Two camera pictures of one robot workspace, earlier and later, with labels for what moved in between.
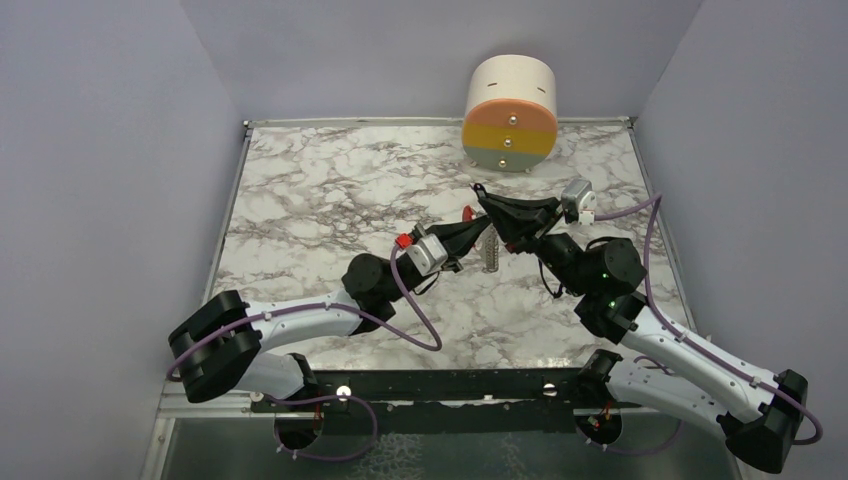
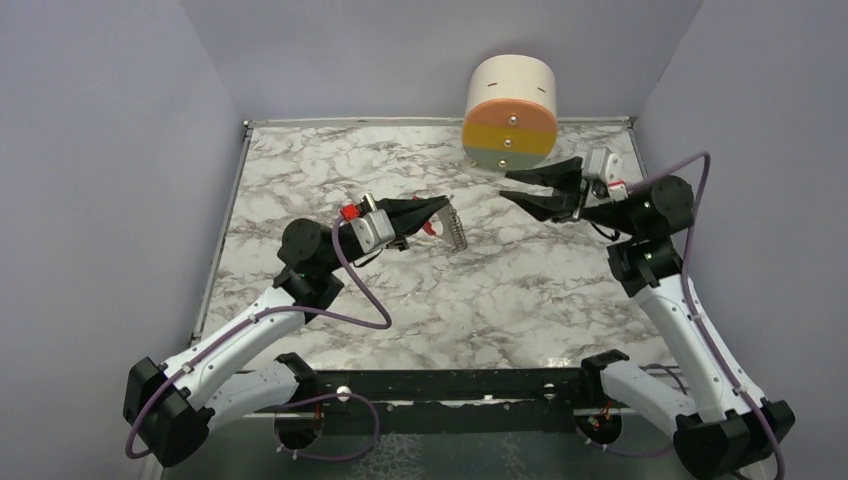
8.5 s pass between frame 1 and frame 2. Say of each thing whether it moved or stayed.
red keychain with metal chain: moved
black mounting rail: stayed
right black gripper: moved
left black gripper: moved
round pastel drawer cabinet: stayed
